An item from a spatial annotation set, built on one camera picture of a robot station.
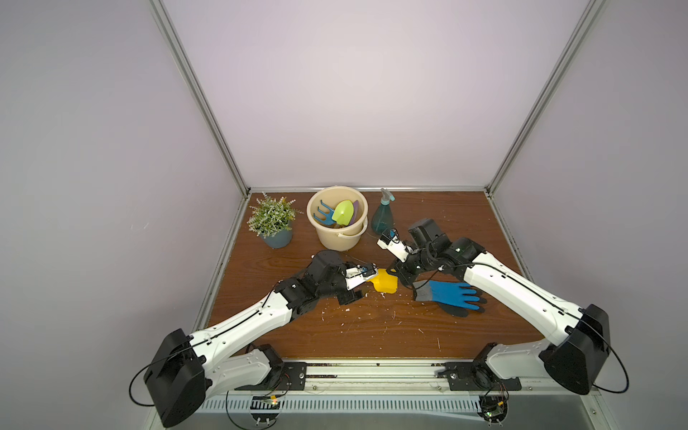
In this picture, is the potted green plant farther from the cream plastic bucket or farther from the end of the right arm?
the end of the right arm

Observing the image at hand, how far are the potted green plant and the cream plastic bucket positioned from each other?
0.25ft

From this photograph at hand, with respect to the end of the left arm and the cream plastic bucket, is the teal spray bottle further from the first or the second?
the end of the left arm

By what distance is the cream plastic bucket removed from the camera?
958 mm

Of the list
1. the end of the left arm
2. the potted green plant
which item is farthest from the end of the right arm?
the potted green plant

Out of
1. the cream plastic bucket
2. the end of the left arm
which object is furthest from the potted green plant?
the end of the left arm

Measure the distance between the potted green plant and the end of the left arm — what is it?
34 cm

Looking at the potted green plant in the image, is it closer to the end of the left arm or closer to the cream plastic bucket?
the cream plastic bucket

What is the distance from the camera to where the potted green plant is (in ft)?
2.99


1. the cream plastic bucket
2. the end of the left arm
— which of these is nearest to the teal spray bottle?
the cream plastic bucket

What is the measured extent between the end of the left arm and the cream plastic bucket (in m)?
0.26

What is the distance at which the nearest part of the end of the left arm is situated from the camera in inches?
26.7
